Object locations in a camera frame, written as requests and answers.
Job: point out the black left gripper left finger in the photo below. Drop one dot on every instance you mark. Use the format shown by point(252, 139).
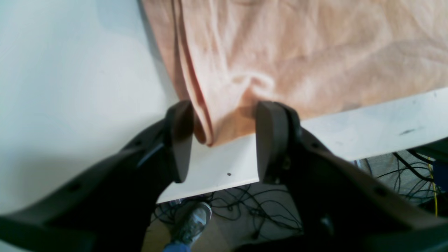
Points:
point(108, 207)

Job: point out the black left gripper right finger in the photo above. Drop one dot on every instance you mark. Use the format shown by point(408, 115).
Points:
point(342, 209)

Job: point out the peach T-shirt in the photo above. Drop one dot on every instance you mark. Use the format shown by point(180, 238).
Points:
point(317, 56)

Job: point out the grey sneaker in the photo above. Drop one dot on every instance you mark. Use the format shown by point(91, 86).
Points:
point(192, 225)

